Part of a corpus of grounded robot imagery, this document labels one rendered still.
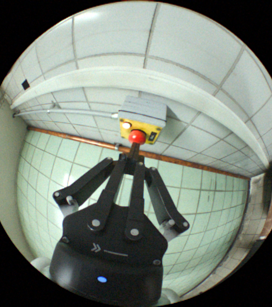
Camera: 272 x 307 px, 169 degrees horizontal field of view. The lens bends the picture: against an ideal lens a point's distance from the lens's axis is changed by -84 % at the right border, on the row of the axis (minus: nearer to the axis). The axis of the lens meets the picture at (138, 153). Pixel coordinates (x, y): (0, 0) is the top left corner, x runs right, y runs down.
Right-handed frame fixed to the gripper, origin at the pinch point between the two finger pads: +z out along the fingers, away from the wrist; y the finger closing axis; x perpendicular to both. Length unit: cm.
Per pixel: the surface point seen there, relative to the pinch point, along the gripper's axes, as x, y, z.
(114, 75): 14.4, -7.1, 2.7
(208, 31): 26.8, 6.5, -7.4
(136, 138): 2.1, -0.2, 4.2
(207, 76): 19.2, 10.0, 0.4
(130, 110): 7.6, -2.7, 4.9
